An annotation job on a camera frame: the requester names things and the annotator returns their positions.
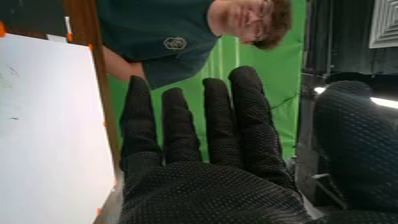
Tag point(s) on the person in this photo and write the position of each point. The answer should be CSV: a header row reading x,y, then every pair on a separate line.
x,y
161,30

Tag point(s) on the white sheet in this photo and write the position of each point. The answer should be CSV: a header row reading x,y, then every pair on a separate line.
x,y
54,133

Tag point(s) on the dark mat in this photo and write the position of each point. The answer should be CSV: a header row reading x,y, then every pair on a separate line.
x,y
29,15

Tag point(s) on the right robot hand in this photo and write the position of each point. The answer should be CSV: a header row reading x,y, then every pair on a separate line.
x,y
207,193

